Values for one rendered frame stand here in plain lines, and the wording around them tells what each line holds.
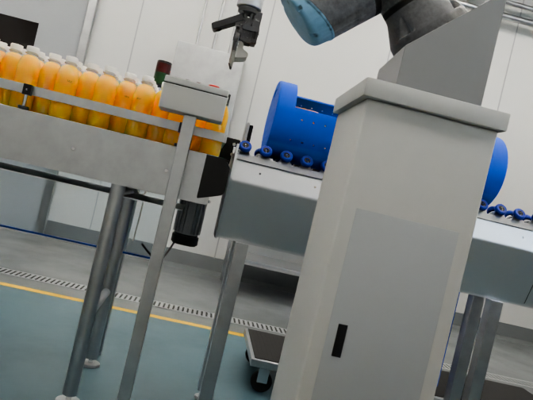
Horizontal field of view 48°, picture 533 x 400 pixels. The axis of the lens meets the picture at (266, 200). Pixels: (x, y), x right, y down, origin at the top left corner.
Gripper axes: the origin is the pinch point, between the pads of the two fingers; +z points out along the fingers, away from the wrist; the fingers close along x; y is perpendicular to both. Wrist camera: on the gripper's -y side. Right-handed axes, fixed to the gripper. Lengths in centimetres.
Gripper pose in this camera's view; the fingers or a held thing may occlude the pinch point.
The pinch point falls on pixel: (229, 63)
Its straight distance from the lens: 213.8
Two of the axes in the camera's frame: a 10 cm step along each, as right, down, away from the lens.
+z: -2.3, 9.7, 0.1
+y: 9.7, 2.3, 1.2
